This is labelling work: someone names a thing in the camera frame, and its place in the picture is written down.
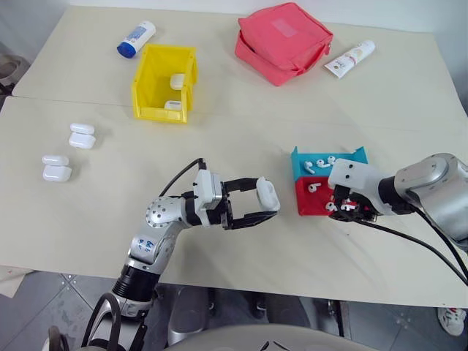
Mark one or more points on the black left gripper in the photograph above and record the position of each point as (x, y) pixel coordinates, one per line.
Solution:
(228, 214)

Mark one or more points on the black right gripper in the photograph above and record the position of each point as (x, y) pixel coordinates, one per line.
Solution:
(365, 212)

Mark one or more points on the white earbud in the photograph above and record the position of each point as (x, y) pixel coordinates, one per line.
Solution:
(313, 187)
(330, 206)
(321, 163)
(331, 159)
(309, 167)
(346, 207)

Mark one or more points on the white earbuds case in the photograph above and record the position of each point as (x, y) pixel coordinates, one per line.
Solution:
(56, 172)
(268, 194)
(173, 105)
(178, 81)
(82, 139)

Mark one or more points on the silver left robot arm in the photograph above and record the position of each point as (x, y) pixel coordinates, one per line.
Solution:
(157, 234)

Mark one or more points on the yellow plastic bin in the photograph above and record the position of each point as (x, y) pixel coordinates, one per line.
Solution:
(153, 91)

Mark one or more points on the open white earbuds case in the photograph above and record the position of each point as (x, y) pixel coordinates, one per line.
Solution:
(82, 139)
(56, 172)

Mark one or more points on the red plastic tray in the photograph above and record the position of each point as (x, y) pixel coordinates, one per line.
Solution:
(311, 203)

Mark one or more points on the blue plastic tray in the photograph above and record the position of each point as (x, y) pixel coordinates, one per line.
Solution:
(321, 157)

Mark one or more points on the black shoe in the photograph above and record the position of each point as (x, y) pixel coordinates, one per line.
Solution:
(259, 307)

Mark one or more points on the grey rounded robot torso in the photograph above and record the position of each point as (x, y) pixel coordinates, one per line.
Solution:
(226, 338)

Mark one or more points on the white cosmetic tube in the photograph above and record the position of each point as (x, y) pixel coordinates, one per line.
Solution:
(349, 58)

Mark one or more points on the pink fabric pouch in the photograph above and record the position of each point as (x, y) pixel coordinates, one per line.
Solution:
(281, 47)

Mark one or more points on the white and red shoe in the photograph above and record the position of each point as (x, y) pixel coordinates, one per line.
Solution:
(453, 321)

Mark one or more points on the white bottle with blue cap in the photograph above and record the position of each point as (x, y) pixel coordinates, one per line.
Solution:
(137, 38)

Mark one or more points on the grey round metal base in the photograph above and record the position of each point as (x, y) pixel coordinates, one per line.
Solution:
(11, 71)

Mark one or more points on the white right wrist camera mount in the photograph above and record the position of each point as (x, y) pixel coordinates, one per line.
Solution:
(352, 175)

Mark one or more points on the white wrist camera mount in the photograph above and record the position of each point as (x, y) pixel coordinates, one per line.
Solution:
(352, 175)
(206, 192)

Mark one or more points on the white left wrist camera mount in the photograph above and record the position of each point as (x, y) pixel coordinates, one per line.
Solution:
(206, 192)

